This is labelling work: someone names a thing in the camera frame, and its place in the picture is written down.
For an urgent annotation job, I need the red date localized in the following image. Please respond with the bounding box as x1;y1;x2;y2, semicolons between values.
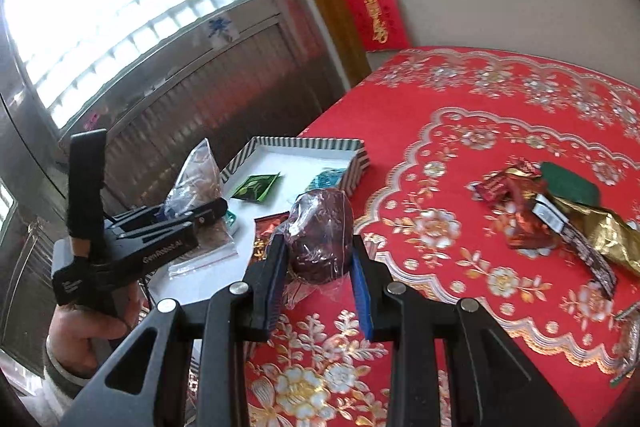
270;188;355;308

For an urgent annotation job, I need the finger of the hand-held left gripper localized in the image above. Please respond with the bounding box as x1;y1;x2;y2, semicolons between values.
106;206;167;231
116;198;229;241

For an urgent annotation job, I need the red wall poster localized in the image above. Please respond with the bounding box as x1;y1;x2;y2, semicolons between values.
336;0;412;52

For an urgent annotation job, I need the long dark brown packet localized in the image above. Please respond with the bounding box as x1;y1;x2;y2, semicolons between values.
532;194;617;298

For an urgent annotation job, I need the clear zip bag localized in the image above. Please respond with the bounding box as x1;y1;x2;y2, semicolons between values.
165;139;236;278

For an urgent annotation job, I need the person's left forearm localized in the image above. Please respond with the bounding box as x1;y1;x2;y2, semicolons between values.
42;352;108;413

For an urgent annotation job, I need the light blue snack packet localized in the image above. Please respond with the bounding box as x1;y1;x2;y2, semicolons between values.
306;168;348;194

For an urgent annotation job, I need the metal door with window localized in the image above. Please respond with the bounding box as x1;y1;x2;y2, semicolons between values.
0;0;351;358

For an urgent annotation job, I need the brown snack packet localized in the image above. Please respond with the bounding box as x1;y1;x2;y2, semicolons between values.
254;213;292;260

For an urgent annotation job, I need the green and black snack packet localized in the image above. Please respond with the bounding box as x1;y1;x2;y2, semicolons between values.
231;173;282;204

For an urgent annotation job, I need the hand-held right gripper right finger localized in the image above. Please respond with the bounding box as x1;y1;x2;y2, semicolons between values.
351;234;578;427

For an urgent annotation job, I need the gold foil packet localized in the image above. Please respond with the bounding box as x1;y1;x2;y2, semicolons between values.
550;197;640;278

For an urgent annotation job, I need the blue paper sticker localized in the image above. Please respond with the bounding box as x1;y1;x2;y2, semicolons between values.
205;18;241;44

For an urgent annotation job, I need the dark green snack packet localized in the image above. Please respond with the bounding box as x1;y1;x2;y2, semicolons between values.
541;162;601;208

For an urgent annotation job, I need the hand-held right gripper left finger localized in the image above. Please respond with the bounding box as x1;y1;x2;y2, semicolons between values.
60;234;288;427

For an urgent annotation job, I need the small red candy packet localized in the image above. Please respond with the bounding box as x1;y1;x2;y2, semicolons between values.
502;159;558;250
472;171;508;204

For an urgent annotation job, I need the person's left hand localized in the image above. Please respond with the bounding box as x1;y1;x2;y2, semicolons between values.
47;287;144;378

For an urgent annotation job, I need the red floral tablecloth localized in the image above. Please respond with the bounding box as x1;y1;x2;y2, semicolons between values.
185;47;640;427

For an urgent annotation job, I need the clear wrapped sesame bar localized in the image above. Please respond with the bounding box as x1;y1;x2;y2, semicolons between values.
612;302;640;388

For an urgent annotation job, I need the striped cardboard box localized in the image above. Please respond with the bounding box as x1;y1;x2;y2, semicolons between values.
142;136;371;388

